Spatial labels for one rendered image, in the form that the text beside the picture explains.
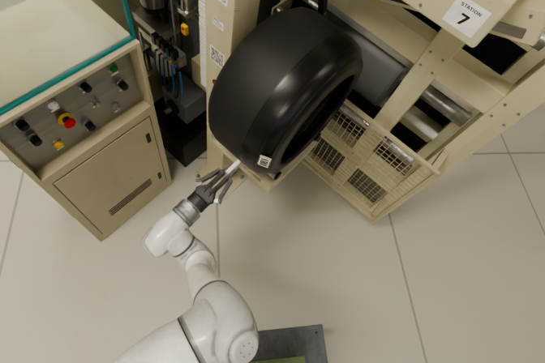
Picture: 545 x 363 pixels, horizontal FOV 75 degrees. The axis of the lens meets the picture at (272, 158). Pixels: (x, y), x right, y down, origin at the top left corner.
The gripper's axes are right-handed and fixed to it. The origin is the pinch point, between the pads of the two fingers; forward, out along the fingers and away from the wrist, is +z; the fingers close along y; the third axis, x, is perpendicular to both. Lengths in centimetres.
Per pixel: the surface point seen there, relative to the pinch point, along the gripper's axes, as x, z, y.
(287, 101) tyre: -35.7, 17.0, -7.3
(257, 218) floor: 107, 11, -6
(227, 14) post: -37, 27, 27
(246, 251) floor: 104, -10, -15
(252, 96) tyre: -33.1, 12.4, 2.4
